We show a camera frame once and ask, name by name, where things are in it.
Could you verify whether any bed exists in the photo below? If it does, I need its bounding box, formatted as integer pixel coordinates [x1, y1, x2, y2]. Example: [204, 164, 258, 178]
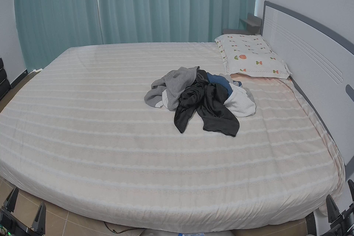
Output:
[0, 0, 354, 236]

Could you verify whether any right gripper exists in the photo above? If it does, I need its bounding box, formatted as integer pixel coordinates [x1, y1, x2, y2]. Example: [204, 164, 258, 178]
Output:
[326, 180, 354, 236]

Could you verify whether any black chest of drawers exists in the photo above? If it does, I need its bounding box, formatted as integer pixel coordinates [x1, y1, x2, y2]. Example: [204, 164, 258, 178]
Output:
[0, 58, 12, 103]

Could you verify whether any black T-shirt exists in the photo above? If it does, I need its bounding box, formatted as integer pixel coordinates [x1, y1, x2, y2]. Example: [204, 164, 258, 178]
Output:
[174, 81, 240, 137]

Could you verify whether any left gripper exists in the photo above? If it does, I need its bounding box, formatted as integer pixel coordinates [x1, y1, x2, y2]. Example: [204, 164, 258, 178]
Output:
[0, 187, 46, 236]

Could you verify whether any pile of clothes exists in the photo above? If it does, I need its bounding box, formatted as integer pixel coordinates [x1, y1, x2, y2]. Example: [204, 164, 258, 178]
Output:
[144, 66, 256, 118]

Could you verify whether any white printed pillow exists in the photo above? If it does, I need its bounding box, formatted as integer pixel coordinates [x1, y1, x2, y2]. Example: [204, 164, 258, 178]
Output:
[215, 34, 291, 80]

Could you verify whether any grey bedside table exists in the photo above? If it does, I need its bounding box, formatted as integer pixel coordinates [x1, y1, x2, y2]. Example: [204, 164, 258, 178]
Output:
[223, 13, 263, 36]

